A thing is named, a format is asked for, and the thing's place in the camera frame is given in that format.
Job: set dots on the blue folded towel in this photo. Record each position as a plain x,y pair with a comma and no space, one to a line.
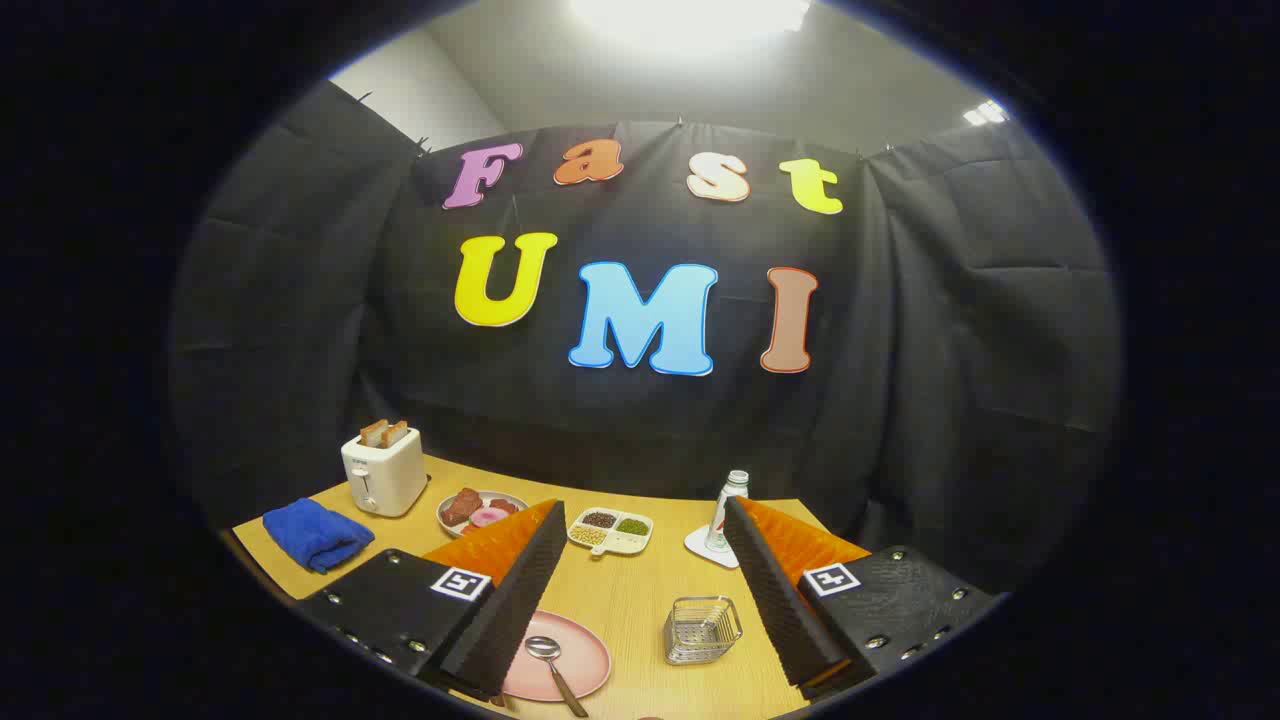
315,535

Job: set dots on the white drink bottle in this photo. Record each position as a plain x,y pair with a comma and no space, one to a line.
728,510

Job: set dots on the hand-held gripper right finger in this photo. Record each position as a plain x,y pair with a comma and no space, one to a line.
775,600

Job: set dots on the pink round food piece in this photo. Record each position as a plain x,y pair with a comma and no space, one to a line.
480,517

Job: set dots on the toast slice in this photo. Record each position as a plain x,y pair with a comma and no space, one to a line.
373,433
397,434

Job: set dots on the white divided dish with beans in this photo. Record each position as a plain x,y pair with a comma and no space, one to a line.
612,532

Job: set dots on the white square coaster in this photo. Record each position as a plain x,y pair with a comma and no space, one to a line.
700,547

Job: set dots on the brown meat piece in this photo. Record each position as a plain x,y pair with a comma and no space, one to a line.
460,506

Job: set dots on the pink plate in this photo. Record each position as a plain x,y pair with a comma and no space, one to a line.
580,650

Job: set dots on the large ceiling light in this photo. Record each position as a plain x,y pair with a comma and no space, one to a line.
690,18

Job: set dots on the small ceiling light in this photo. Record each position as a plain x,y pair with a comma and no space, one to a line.
985,112

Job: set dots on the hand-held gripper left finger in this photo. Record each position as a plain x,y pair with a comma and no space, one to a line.
500,610

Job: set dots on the grey plate of food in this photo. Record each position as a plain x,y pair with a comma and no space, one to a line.
485,500

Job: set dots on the white toaster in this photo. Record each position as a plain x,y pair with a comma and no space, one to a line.
385,480

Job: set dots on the black backdrop cloth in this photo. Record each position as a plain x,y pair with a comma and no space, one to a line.
900,350

